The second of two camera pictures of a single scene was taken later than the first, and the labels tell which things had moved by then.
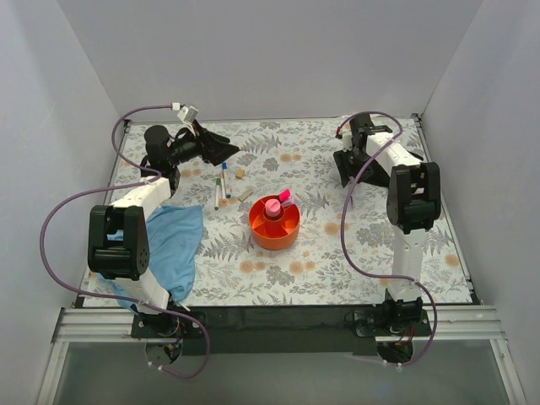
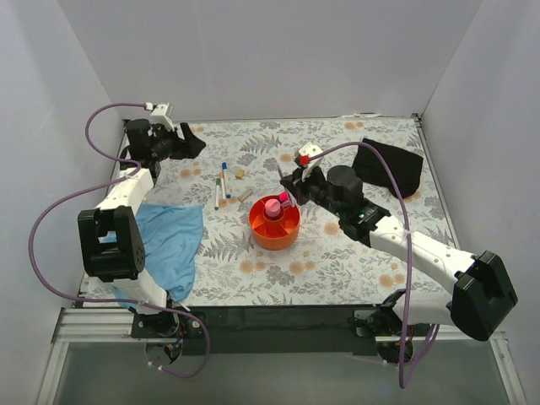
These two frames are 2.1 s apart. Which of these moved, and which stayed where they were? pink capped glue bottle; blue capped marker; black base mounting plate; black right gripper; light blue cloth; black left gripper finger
Moved: black right gripper; black left gripper finger
Stayed: black base mounting plate; blue capped marker; pink capped glue bottle; light blue cloth
